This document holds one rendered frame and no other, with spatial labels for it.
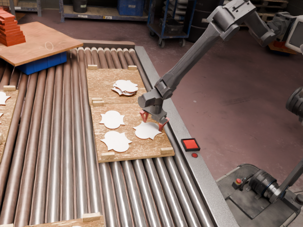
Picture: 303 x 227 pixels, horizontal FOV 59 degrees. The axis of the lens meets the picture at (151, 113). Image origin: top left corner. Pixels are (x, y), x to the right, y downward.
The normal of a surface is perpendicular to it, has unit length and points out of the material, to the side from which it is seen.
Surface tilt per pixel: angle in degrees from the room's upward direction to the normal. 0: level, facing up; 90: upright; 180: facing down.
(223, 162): 0
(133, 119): 0
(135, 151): 0
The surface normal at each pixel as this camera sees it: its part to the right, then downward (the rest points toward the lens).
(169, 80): -0.66, 0.11
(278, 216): 0.15, -0.80
